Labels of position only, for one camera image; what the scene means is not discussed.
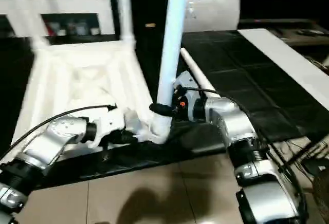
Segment white plastic table leg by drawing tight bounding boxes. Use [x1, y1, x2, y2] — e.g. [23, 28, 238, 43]
[114, 0, 137, 50]
[149, 0, 192, 138]
[179, 48, 223, 100]
[8, 0, 50, 51]

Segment white plastic table top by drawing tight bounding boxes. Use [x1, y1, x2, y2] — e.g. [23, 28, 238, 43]
[0, 41, 171, 169]

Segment black work mat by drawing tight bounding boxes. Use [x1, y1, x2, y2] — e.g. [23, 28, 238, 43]
[0, 29, 329, 190]

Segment grey pillow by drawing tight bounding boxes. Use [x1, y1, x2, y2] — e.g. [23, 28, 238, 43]
[182, 0, 242, 33]

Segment white flat panel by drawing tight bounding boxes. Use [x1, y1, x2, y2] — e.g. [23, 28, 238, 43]
[237, 28, 329, 116]

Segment black stand leg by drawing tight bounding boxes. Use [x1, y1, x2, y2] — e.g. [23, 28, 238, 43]
[282, 136, 329, 167]

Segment white cabinet with glass doors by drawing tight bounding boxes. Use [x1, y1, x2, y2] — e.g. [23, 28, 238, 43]
[0, 0, 117, 38]

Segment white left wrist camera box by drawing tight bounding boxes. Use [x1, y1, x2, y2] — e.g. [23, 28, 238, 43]
[92, 106, 127, 148]

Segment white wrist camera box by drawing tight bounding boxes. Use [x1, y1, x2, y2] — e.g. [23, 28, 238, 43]
[92, 106, 127, 148]
[172, 72, 201, 104]

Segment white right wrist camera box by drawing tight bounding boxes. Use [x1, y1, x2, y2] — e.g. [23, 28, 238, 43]
[172, 72, 201, 104]

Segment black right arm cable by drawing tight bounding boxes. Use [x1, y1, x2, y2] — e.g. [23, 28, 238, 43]
[177, 85, 309, 204]

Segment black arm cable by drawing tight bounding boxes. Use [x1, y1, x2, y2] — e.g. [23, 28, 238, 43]
[177, 85, 309, 204]
[9, 104, 117, 148]

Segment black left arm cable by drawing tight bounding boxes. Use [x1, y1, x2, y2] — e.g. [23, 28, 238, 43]
[9, 104, 117, 148]

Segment thin floor cables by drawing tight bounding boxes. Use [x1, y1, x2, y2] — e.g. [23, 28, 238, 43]
[288, 143, 329, 186]

